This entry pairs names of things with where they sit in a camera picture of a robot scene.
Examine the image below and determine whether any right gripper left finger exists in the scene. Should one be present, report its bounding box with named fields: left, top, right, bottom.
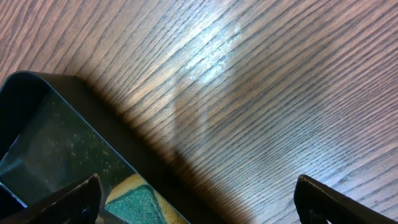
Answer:
left=1, top=174, right=103, bottom=224

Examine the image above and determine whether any black rectangular tray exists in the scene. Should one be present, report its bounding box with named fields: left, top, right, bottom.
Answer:
left=0, top=70, right=249, bottom=224

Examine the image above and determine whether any green yellow sponge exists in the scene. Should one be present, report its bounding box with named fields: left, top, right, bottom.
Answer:
left=95, top=174, right=187, bottom=224

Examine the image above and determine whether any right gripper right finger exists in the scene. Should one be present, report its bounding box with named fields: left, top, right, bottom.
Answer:
left=294, top=175, right=397, bottom=224

